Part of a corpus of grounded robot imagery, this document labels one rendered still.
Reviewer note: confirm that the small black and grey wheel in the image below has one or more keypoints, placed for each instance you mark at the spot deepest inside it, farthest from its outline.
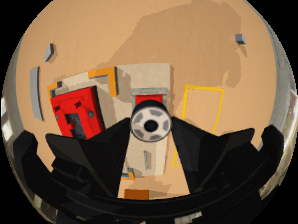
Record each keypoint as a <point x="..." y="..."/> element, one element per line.
<point x="150" y="109"/>

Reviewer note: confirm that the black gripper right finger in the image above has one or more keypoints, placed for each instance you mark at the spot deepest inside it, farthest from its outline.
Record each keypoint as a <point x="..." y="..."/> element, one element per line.
<point x="201" y="152"/>

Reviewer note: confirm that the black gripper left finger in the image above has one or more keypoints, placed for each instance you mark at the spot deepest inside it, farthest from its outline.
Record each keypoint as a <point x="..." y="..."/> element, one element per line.
<point x="103" y="155"/>

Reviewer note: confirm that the yellow rectangular outline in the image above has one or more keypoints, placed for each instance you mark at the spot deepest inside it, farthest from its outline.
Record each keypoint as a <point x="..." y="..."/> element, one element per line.
<point x="186" y="87"/>

